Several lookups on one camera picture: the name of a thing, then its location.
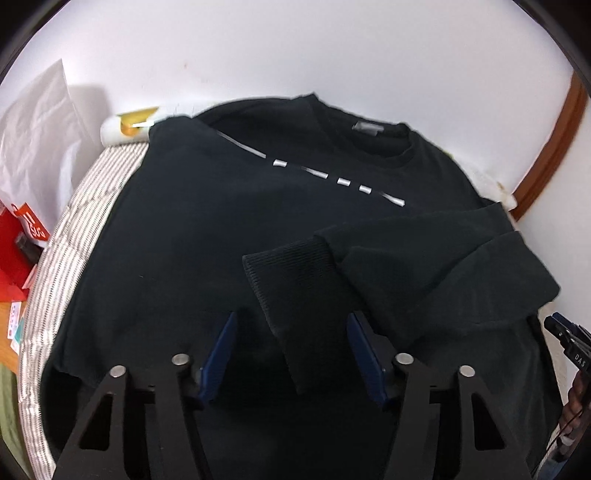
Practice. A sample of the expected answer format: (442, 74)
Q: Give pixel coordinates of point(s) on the striped quilted mattress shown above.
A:
(60, 277)

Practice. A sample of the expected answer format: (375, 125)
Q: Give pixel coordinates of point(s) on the small black object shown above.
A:
(28, 247)

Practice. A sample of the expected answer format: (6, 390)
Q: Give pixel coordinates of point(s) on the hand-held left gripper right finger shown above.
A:
(364, 357)

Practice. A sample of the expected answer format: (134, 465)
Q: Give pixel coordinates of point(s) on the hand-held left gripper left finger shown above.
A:
(220, 356)

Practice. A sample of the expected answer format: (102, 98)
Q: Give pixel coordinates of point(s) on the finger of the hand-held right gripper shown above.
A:
(570, 341)

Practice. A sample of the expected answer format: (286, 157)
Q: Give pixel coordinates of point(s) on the white plastic bag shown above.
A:
(37, 138)

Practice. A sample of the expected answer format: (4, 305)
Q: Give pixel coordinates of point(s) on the small printed packet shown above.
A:
(17, 325)

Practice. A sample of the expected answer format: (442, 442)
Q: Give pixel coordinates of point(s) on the black sweater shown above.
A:
(194, 240)

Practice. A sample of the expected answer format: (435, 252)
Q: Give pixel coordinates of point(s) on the red shopping bag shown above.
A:
(14, 272)

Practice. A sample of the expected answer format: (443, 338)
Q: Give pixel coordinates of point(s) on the person's right forearm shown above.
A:
(551, 468)

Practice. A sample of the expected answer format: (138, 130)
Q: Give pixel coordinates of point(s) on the brown wooden door frame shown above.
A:
(554, 143)

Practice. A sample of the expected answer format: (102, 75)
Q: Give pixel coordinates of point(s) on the person's right hand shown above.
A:
(574, 394)

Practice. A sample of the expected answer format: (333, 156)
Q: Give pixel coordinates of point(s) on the white pillow yellow duck print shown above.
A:
(124, 127)

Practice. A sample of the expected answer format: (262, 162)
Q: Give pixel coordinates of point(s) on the green cloth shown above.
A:
(9, 415)

